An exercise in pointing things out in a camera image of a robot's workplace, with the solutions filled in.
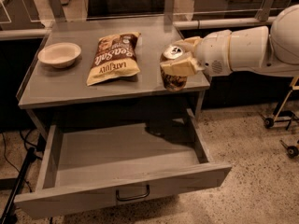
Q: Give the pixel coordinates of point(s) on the orange soda can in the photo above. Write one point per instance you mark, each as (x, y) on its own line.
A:
(172, 83)

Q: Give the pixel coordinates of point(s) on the black drawer handle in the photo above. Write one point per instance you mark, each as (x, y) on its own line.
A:
(132, 193)

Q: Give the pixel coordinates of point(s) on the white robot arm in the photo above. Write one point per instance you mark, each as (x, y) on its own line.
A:
(271, 51)

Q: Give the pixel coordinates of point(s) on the clear acrylic barrier panel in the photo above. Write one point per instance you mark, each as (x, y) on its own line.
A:
(18, 14)

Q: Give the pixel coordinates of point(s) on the grey open drawer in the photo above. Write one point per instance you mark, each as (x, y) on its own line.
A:
(84, 165)

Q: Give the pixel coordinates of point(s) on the white bowl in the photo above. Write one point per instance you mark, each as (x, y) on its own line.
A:
(59, 55)

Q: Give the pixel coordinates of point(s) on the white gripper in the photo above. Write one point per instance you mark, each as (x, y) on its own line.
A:
(212, 52)

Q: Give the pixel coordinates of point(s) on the black stand pole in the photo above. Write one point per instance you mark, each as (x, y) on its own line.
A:
(8, 217)

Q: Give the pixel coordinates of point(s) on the sea salt chip bag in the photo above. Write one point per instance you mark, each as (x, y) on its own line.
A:
(115, 57)

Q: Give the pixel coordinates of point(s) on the white horizontal rail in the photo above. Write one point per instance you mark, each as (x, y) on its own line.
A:
(135, 24)

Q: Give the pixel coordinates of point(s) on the grey counter cabinet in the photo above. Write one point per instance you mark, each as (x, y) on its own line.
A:
(47, 87)

